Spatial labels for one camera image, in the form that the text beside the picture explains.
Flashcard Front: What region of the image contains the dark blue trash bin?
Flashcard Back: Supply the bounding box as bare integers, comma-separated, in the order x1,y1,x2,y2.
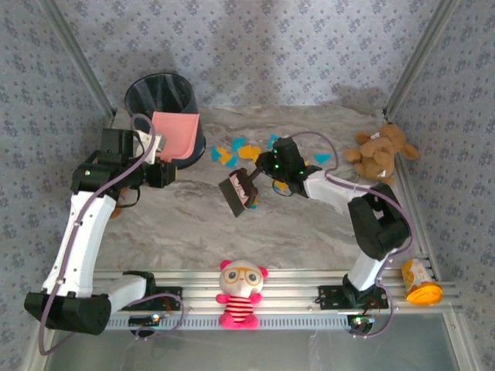
124,73,207,171

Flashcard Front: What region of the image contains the pink white plush doll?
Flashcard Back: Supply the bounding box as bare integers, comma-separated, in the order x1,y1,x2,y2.
215,259,270,331

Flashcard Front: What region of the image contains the small circuit board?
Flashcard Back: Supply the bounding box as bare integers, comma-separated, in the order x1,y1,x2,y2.
128,314,162,326
346,315,377,330

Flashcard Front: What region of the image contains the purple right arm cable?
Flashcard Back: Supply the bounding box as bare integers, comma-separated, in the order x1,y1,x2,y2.
285,131,417,340

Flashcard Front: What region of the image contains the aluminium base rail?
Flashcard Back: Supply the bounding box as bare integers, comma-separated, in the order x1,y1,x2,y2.
42,267,465,315

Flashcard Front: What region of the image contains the pink dustpan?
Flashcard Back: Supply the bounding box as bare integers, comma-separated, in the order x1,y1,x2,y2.
152,111,201,163

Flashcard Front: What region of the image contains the aluminium frame post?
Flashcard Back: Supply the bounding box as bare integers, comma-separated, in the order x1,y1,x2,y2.
386,0,461,113
38,0,117,117

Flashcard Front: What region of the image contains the cartoon face hand brush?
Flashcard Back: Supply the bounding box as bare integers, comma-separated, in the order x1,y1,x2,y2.
217,168,263,219

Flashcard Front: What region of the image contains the brown plush monkey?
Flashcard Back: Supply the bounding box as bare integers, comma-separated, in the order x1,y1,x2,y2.
109,184,135,220

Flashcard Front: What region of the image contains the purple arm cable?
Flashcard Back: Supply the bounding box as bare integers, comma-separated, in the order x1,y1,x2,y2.
285,131,417,340
37,114,186,356

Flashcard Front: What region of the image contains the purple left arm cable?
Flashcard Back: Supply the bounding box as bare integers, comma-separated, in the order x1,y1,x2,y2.
37,114,186,356

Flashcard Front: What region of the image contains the tan teddy bear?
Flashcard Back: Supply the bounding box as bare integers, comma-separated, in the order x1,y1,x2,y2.
343,122,421,186

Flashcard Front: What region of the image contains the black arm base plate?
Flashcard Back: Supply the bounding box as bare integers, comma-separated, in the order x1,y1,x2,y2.
317,284,389,310
112,284,183,311

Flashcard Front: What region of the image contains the aluminium side rail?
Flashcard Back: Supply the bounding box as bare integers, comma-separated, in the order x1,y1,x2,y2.
57,110,118,274
390,115,442,274

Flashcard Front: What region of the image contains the grey slotted cable duct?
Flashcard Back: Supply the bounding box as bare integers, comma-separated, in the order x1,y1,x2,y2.
56,315,355,332

